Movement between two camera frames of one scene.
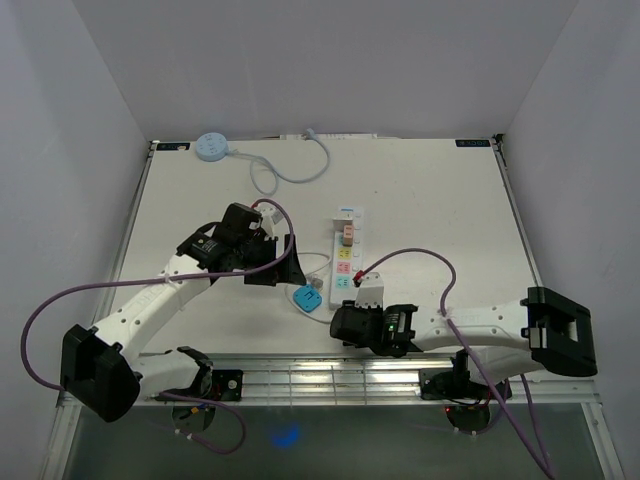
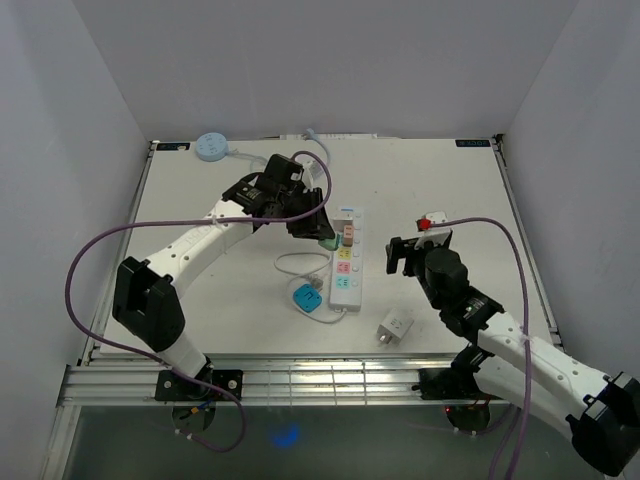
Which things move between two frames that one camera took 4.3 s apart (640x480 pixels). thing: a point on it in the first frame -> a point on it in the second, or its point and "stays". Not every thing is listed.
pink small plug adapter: [348, 234] stays
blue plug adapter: [307, 297] stays
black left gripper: [287, 270] -> [316, 227]
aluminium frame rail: [222, 377] stays
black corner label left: [183, 146] stays
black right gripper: [349, 304] -> [397, 249]
